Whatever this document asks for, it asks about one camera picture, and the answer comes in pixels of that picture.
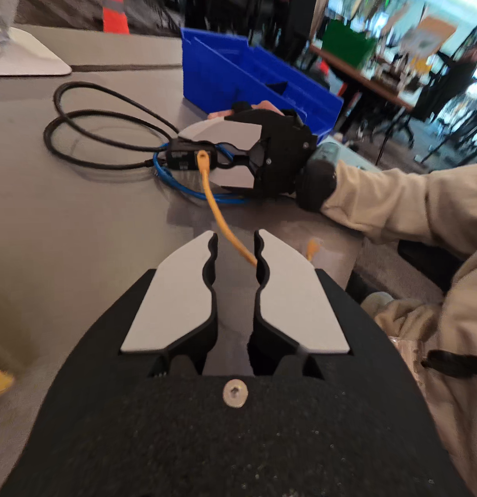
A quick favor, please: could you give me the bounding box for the black strap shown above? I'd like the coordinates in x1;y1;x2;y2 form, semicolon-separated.
420;349;477;378

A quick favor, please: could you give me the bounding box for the white stand base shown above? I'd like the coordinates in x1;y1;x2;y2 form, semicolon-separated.
0;25;72;77

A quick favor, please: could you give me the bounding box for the blue storage bin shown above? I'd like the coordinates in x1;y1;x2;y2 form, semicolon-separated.
180;27;344;144

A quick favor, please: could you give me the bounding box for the yellow storage bin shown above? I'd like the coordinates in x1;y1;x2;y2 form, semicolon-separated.
0;362;15;403

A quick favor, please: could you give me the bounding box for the orange ethernet cable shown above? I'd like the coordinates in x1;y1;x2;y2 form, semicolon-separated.
196;151;323;267

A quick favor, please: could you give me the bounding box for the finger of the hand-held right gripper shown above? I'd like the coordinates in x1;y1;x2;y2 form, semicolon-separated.
178;118;263;151
208;165;258;189

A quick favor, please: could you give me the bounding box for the person's right forearm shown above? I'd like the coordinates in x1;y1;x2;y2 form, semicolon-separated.
320;160;477;259

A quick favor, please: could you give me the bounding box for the wooden table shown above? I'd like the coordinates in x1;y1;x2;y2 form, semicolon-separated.
309;44;414;112

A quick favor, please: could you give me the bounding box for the person's right hand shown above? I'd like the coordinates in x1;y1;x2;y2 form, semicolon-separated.
207;99;284;120

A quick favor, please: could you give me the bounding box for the green storage box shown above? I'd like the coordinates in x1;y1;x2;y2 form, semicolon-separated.
322;19;377;69

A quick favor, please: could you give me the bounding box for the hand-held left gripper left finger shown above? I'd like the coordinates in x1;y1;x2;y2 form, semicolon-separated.
120;230;219;354

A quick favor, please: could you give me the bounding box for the blue ethernet cable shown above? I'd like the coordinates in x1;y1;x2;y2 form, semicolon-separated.
152;143;249;205

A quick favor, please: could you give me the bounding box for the black ethernet adapter box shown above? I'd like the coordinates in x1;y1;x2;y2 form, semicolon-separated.
165;140;220;171

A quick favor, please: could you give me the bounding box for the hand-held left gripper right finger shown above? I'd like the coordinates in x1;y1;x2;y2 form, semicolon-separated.
254;228;351;355

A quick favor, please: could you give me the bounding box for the black ethernet cable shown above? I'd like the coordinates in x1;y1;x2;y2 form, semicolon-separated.
43;82;181;170

